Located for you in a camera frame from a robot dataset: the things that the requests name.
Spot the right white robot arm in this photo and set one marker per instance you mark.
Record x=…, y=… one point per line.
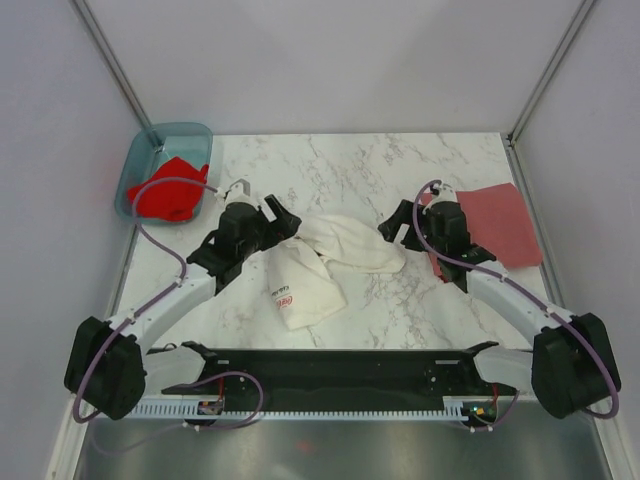
x=569, y=365

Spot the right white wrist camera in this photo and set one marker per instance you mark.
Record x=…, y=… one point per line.
x=442, y=192

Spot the aluminium frame post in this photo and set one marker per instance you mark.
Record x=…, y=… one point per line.
x=561, y=50
x=99, y=39

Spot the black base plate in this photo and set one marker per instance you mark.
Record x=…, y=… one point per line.
x=344, y=380

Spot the teal plastic bin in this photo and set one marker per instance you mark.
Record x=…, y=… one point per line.
x=153, y=147

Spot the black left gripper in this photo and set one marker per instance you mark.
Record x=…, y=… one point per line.
x=285, y=225

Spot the right aluminium frame post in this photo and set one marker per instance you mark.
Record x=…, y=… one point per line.
x=561, y=50

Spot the white slotted cable duct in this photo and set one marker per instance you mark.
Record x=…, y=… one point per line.
x=183, y=408

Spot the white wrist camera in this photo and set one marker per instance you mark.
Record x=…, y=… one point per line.
x=238, y=192
x=442, y=192

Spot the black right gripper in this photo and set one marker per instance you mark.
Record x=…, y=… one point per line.
x=403, y=214

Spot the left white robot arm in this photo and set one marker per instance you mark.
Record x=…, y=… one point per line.
x=112, y=365

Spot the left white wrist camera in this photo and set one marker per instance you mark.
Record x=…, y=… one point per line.
x=238, y=192

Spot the left aluminium frame post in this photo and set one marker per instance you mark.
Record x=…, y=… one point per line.
x=99, y=39

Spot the white t shirt red print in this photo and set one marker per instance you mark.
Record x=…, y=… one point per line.
x=299, y=276

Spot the folded maroon t shirt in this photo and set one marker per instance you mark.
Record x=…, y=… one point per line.
x=498, y=220

